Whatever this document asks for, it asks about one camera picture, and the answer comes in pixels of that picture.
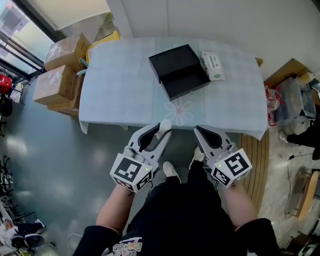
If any black box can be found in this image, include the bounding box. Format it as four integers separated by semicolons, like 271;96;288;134
148;44;211;102

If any black floor cable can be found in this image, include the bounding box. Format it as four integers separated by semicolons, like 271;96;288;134
284;153;316;216

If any person's right forearm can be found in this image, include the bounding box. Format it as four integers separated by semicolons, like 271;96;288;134
224;184;258;231

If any person's left forearm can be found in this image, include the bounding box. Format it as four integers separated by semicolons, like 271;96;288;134
96;184;136;236

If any pile of clothes and shoes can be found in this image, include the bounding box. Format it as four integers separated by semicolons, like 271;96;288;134
0;218;46;253

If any yellow bag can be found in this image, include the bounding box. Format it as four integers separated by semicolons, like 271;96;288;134
85;30;121;65

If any person's black clothing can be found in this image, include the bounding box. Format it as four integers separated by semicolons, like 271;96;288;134
72;159;282;256

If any person's white left shoe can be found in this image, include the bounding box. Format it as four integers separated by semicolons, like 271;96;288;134
162;161;181;185

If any taped brown cardboard box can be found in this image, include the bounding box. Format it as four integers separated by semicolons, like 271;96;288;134
44;32;91;73

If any white green wet wipes packet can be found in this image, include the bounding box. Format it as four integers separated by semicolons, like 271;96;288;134
199;51;226;82

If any table with pale blue cloth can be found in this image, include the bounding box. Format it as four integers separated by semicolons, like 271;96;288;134
78;37;269;141

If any red and white plastic bag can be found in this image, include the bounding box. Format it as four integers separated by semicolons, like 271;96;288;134
267;112;279;127
264;84;286;111

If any pale yellow plastic container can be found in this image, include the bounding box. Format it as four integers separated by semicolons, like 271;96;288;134
299;72;316;85

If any small white object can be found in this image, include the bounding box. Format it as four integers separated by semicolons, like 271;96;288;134
155;119;173;140

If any wooden slatted mat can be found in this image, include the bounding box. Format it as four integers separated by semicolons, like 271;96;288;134
238;129;270;213

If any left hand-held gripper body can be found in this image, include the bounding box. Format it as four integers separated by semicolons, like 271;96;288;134
109;146;161;193

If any light wooden chair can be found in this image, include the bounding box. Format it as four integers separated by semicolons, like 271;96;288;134
286;171;320;222

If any person's white shoe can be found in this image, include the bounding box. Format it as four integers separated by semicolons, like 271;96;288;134
188;146;205;170
162;161;181;185

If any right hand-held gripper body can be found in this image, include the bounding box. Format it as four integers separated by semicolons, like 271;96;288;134
203;144;253;188

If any person's white right shoe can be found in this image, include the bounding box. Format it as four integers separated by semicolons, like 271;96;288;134
188;146;205;170

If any pale teal plastic chair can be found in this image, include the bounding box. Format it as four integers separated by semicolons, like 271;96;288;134
76;57;90;76

